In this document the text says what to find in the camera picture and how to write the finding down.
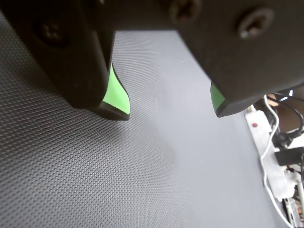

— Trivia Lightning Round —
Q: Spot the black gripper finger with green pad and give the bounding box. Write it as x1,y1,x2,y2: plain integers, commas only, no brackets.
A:
166,0,304,119
0,0,131,121

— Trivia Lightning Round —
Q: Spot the white power strip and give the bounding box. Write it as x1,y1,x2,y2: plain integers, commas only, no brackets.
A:
244,110,297,199

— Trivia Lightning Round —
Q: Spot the black plug adapter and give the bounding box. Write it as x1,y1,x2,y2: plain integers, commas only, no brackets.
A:
275,147,304,167

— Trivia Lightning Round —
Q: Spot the large dark grey textured mat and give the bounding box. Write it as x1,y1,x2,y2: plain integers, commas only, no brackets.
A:
0,11,288,228

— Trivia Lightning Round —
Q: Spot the thin white cable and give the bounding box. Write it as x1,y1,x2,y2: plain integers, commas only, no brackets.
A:
260,95,294,228

